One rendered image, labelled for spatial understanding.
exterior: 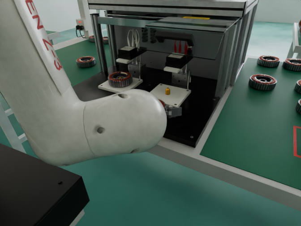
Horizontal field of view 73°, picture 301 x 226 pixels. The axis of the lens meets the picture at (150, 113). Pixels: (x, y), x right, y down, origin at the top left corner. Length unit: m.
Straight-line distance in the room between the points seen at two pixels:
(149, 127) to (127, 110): 0.04
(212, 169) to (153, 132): 0.35
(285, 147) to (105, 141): 0.57
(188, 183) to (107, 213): 0.57
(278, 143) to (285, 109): 0.22
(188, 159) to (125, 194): 0.88
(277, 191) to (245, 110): 0.35
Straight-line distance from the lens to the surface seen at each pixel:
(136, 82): 0.96
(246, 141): 0.71
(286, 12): 7.14
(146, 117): 0.30
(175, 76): 0.95
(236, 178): 0.63
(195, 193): 1.47
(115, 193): 1.47
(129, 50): 0.95
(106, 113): 0.32
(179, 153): 0.63
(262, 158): 0.67
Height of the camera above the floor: 1.19
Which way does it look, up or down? 34 degrees down
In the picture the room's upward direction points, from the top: 2 degrees counter-clockwise
